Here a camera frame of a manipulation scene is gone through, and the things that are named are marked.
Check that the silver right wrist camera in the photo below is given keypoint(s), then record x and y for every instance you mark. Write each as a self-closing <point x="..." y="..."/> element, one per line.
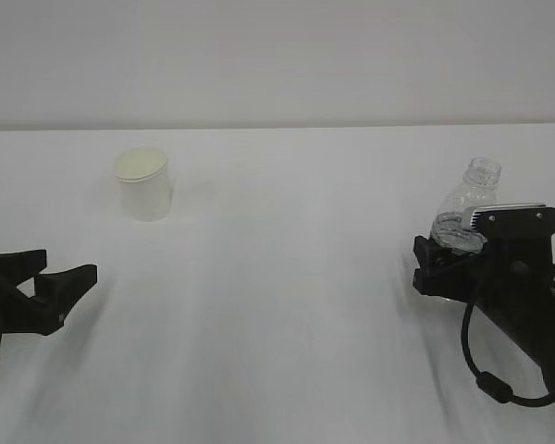
<point x="513" y="221"/>

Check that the white paper cup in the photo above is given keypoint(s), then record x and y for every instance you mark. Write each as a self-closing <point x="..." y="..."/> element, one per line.
<point x="146" y="189"/>

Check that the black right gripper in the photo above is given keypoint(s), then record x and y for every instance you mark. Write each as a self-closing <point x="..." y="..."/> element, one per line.
<point x="501" y="272"/>

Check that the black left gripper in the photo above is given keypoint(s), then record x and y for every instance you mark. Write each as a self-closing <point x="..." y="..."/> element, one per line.
<point x="55" y="295"/>

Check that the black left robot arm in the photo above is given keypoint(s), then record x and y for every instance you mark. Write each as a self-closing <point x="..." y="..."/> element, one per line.
<point x="35" y="302"/>

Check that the clear plastic water bottle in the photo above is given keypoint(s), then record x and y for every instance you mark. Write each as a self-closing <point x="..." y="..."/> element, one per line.
<point x="478" y="188"/>

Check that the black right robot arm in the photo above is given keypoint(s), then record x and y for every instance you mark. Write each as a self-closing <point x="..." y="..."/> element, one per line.
<point x="532" y="329"/>

